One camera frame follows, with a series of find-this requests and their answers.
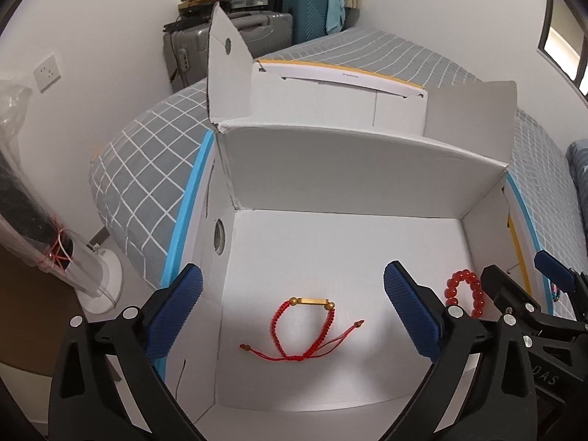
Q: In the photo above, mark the window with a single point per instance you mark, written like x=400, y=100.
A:
x=567, y=41

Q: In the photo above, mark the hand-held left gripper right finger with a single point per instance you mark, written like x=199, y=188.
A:
x=413, y=312

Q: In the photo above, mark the light blue cloth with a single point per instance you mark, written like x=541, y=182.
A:
x=334, y=9

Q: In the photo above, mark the bed with grey checked sheet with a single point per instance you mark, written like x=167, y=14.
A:
x=138, y=170

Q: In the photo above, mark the blue and yellow cardboard box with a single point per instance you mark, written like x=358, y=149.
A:
x=344, y=257

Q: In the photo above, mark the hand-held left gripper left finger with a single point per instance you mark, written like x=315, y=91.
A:
x=177, y=312

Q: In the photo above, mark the teal hard suitcase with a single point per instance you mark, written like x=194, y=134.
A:
x=305, y=14

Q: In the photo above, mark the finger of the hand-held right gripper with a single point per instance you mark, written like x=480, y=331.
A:
x=510, y=291
x=553, y=268

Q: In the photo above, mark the blue patterned blanket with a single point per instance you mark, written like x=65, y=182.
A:
x=579, y=170

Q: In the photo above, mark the white wall socket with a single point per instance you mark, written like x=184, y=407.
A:
x=47, y=72

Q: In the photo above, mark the stand fan in plastic wrap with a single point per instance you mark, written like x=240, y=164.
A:
x=27, y=193

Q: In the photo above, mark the grey hard suitcase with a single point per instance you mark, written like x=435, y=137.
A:
x=193, y=46

